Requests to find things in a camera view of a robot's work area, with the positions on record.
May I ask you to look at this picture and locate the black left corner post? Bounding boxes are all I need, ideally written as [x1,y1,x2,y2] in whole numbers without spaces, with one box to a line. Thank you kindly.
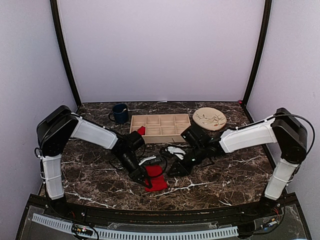
[49,0,82,108]

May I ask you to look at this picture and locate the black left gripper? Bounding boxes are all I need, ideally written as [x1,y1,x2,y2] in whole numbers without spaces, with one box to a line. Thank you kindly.
[114,151,152,189]

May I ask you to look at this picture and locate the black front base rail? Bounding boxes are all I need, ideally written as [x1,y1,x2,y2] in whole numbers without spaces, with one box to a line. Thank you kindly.
[27,193,301,227]

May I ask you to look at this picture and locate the white slotted cable duct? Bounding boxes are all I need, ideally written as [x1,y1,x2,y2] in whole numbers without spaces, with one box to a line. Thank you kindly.
[31,213,239,240]

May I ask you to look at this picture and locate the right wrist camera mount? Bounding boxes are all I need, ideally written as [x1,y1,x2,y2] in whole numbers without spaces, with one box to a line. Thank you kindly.
[159,145,186,160]

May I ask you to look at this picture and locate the round beige decorated plate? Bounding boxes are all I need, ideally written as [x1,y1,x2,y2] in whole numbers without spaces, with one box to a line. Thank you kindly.
[192,107,227,131]

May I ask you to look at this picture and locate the dark blue mug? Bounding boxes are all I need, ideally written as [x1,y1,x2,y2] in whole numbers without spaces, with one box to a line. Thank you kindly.
[108,103,129,124]

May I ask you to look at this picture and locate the plain red sock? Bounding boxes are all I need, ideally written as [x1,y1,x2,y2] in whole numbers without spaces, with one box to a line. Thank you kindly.
[136,126,146,136]

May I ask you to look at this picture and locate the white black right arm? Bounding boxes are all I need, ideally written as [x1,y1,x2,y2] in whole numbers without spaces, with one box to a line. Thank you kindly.
[167,107,313,217]

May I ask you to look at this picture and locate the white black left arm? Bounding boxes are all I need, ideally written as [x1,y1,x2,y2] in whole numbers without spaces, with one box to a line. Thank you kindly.
[34,105,153,218]

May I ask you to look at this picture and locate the red santa sock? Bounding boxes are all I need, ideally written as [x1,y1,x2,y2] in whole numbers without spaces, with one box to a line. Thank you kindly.
[145,165,168,192]

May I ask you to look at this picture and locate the wooden compartment tray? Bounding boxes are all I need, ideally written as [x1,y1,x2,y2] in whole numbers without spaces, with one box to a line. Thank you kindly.
[129,114,191,144]

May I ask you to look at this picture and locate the black corner post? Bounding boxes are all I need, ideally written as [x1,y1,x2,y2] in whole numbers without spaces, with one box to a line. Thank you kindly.
[49,0,82,108]
[241,0,273,108]

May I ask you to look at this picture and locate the black right corner post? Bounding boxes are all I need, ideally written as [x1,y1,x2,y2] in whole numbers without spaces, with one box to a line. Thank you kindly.
[241,0,273,108]

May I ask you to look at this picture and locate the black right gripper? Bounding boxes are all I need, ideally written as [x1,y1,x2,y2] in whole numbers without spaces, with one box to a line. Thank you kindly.
[167,144,206,177]

